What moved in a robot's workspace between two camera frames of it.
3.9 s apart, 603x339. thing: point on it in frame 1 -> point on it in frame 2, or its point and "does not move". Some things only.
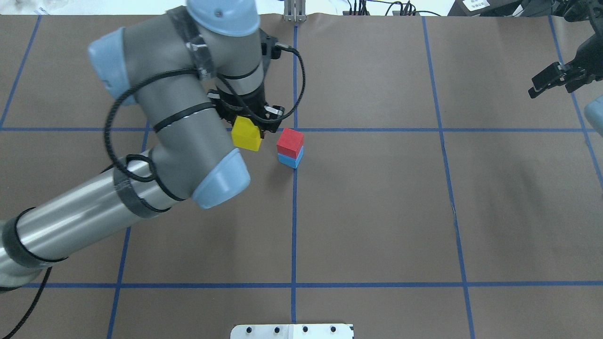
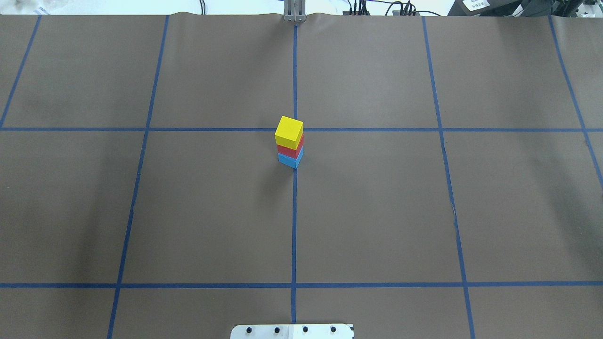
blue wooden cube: [290, 161] does not move
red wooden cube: [290, 142] does not move
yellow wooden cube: [245, 134] -> [289, 133]
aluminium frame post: [295, 11] does not move
